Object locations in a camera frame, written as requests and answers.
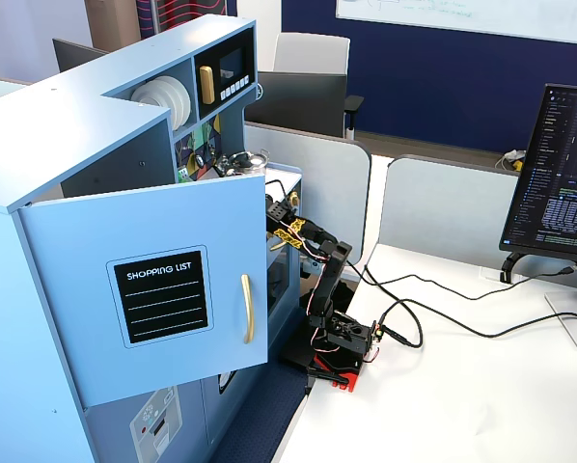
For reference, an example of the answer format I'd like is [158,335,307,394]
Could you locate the black toy microwave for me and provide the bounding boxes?
[193,26,259,122]

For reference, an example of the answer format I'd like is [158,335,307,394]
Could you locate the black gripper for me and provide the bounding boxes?
[214,153,237,178]

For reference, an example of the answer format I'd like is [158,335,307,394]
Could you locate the white toy plate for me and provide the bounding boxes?
[129,82,177,131]
[141,78,186,131]
[152,75,193,129]

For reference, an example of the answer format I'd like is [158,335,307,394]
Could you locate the blue shopping list cabinet door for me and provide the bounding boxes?
[17,173,270,409]

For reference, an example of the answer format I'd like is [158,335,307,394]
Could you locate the black base board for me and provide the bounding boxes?
[278,327,318,372]

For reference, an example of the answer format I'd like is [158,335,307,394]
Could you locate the brown wooden panel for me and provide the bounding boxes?
[84,0,140,49]

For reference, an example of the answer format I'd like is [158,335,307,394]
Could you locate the grey desk divider panel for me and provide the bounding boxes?
[378,153,521,281]
[243,120,372,267]

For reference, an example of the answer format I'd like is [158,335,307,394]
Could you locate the gold cabinet door handle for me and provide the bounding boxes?
[240,274,255,344]

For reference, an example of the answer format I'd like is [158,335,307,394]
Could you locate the grey office chair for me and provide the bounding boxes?
[272,32,366,141]

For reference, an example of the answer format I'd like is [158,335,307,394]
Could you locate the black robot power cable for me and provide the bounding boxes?
[378,298,577,349]

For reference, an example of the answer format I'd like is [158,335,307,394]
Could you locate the black monitor stand bracket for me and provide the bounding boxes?
[499,250,577,286]

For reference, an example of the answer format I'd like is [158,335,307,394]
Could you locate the blue toy kitchen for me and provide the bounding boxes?
[0,14,304,463]

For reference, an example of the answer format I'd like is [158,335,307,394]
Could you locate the black monitor back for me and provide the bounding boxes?
[244,70,347,139]
[52,38,111,74]

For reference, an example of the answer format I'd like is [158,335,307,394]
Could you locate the computer monitor with code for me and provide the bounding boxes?
[499,83,577,266]

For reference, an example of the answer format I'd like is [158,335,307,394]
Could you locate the steel toy pot with lid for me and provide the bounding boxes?
[234,150,270,177]

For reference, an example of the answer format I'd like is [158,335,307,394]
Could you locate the dark banner red wavy lines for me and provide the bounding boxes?
[136,0,237,35]

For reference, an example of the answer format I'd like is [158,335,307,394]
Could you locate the whiteboard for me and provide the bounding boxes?
[335,0,577,47]

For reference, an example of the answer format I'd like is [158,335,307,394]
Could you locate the gold microwave handle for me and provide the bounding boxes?
[199,66,217,105]

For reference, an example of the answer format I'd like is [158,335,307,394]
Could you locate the yellow and white clutter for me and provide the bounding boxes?
[502,149,526,173]

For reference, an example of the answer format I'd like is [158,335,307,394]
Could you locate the red table clamp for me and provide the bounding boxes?
[307,354,381,395]

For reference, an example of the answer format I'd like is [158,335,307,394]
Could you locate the black camera cable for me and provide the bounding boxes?
[263,179,577,300]

